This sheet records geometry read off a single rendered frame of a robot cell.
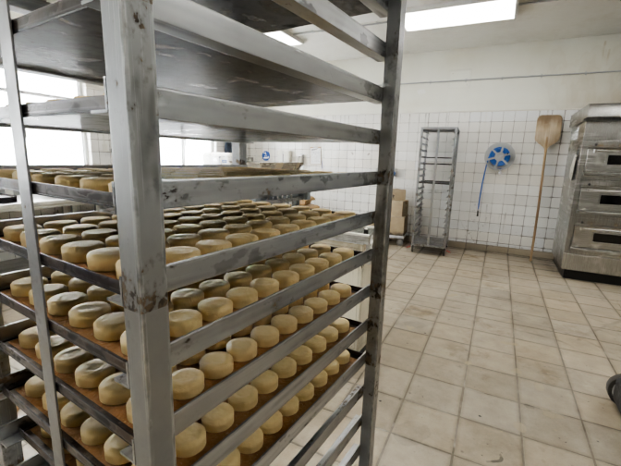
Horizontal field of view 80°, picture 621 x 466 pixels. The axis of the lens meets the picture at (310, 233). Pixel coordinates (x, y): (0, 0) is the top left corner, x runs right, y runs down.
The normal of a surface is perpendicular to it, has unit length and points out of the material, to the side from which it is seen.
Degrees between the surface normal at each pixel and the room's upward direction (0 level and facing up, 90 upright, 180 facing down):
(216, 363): 0
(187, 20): 90
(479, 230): 90
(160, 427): 90
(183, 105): 90
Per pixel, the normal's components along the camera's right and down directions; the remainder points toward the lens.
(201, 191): 0.84, 0.13
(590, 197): -0.45, 0.17
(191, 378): 0.03, -0.98
